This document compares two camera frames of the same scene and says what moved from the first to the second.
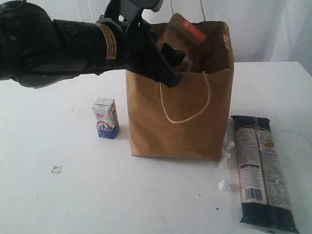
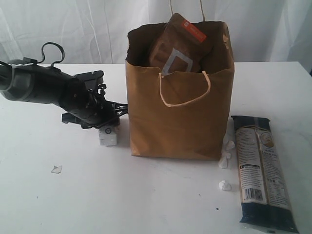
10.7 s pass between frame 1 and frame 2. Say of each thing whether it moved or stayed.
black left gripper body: moved
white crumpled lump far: stayed
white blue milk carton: moved
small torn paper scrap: stayed
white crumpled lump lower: stayed
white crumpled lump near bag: stayed
